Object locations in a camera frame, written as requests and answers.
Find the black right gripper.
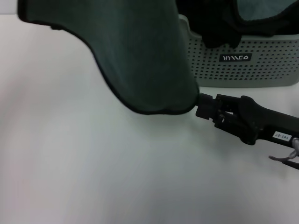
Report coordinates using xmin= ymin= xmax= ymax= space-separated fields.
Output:
xmin=195 ymin=93 xmax=299 ymax=150

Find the dark green towel black hem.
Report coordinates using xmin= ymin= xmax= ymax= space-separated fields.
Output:
xmin=17 ymin=0 xmax=199 ymax=116

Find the grey-green perforated storage box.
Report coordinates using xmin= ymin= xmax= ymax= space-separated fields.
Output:
xmin=178 ymin=14 xmax=299 ymax=88

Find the light teal towel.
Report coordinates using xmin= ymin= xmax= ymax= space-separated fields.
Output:
xmin=238 ymin=0 xmax=290 ymax=22

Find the black cloth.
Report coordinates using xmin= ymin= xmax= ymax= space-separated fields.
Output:
xmin=176 ymin=0 xmax=299 ymax=49

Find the right gripper cable silver connector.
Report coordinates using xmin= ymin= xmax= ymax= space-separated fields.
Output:
xmin=268 ymin=137 xmax=299 ymax=171

